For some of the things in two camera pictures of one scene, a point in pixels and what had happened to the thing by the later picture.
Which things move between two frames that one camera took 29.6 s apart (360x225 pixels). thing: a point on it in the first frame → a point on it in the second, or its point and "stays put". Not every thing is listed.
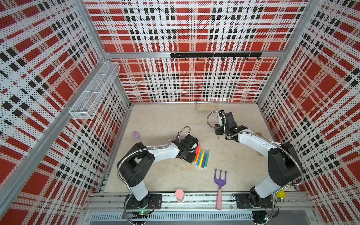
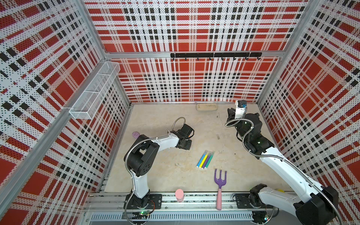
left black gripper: [191, 159] → [187, 146]
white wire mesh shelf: [86, 104] stays put
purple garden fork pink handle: [220, 183] stays put
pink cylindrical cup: [179, 195] stays put
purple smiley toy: [136, 134] stays put
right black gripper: [216, 128] → [231, 114]
